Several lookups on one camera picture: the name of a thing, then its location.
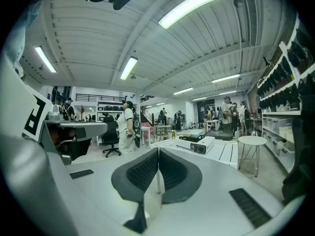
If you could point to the white rectangular table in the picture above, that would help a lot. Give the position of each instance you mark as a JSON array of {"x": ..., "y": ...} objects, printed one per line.
[{"x": 145, "y": 128}]

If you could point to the white round side table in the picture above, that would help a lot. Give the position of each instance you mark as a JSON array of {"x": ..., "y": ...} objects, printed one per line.
[{"x": 252, "y": 140}]

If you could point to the black and green bag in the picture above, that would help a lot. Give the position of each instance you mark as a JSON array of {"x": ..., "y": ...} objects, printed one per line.
[{"x": 137, "y": 131}]

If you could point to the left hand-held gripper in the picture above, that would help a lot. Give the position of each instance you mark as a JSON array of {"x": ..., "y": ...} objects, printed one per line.
[{"x": 32, "y": 117}]

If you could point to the long ceiling light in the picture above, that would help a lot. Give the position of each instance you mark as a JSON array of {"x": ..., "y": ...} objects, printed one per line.
[
  {"x": 183, "y": 91},
  {"x": 128, "y": 68},
  {"x": 194, "y": 5},
  {"x": 45, "y": 59},
  {"x": 226, "y": 78}
]

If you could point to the pink cushioned chair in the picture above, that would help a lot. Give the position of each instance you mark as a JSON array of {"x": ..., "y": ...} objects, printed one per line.
[{"x": 147, "y": 125}]

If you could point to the person's light shirt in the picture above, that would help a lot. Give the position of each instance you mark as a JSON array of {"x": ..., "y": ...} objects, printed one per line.
[{"x": 19, "y": 33}]

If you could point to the white shelf rack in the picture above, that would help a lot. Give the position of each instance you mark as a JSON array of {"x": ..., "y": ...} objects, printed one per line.
[{"x": 280, "y": 112}]

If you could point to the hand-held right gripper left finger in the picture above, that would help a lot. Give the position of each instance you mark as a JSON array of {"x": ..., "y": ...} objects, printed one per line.
[{"x": 133, "y": 178}]

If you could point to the portable gas stove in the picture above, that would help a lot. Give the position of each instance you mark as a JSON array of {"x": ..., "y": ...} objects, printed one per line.
[{"x": 204, "y": 144}]

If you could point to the round wooden table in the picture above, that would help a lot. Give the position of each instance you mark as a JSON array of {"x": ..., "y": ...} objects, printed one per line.
[{"x": 164, "y": 126}]

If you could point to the ceiling air vent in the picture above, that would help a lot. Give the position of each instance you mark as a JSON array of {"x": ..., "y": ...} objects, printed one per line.
[{"x": 252, "y": 21}]

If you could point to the black office chair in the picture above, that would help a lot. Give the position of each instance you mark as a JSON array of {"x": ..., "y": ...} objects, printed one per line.
[{"x": 110, "y": 134}]

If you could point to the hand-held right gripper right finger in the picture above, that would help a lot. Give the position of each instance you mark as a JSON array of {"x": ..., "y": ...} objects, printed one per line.
[{"x": 182, "y": 178}]

